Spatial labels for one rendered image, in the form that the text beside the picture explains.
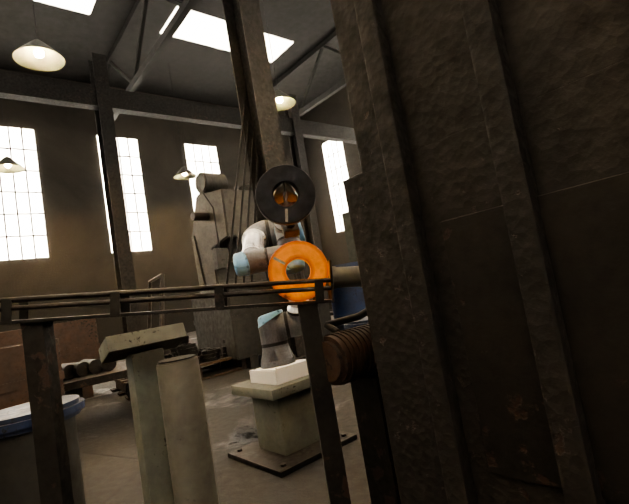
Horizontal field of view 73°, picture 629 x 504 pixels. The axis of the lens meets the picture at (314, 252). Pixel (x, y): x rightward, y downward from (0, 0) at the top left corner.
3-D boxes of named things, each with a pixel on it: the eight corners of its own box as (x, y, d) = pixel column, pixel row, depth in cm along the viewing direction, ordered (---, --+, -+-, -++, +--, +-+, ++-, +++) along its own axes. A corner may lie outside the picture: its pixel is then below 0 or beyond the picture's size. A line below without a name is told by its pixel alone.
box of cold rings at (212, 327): (290, 344, 552) (279, 278, 559) (336, 344, 480) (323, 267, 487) (200, 368, 476) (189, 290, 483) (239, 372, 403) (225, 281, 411)
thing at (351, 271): (368, 287, 109) (366, 263, 109) (333, 289, 108) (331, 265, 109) (363, 287, 115) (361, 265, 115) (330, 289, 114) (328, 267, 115)
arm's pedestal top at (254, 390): (231, 394, 187) (230, 385, 187) (289, 375, 208) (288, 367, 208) (273, 401, 163) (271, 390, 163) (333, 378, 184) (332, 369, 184)
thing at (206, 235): (192, 351, 686) (167, 179, 710) (253, 336, 773) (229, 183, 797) (244, 349, 586) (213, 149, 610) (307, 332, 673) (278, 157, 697)
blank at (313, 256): (311, 312, 108) (310, 311, 112) (339, 257, 110) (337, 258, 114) (257, 283, 108) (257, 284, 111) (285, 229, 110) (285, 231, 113)
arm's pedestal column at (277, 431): (228, 457, 185) (219, 396, 187) (299, 426, 211) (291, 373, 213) (281, 478, 155) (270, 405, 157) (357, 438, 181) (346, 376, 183)
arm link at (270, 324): (262, 344, 193) (256, 314, 195) (291, 338, 194) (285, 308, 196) (259, 345, 181) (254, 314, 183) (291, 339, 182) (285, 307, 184)
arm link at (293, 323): (286, 330, 196) (264, 216, 178) (318, 323, 198) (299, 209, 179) (288, 343, 185) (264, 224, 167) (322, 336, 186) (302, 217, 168)
